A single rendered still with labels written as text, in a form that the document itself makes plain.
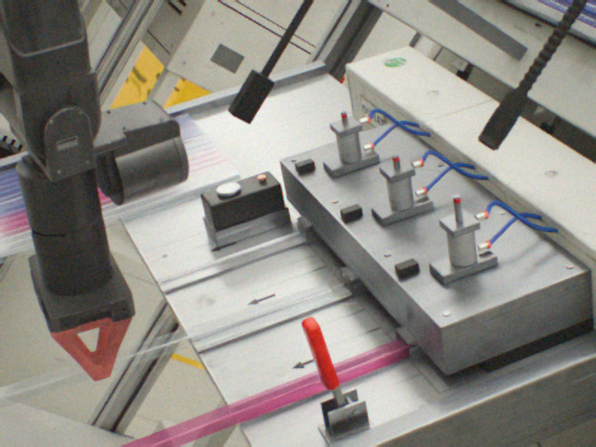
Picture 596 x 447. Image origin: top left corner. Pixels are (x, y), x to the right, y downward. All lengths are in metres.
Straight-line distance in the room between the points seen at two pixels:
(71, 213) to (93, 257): 0.04
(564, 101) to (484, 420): 0.33
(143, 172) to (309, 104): 0.54
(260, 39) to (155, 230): 1.14
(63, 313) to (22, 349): 1.54
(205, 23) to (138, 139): 1.37
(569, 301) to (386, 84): 0.39
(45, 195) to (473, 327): 0.34
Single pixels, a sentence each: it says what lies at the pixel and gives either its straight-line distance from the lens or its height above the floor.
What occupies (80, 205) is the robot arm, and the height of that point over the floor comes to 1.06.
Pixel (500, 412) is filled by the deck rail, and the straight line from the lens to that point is 0.87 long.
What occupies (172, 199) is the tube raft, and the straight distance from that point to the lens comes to 1.21.
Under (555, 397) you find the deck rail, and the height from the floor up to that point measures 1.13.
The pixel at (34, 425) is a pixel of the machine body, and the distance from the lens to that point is 1.54.
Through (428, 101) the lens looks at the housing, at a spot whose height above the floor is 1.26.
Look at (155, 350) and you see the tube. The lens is 0.97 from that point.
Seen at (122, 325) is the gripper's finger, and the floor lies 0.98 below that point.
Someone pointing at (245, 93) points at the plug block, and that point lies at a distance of 1.01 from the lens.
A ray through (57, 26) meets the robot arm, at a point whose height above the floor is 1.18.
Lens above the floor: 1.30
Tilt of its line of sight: 11 degrees down
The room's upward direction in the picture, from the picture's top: 32 degrees clockwise
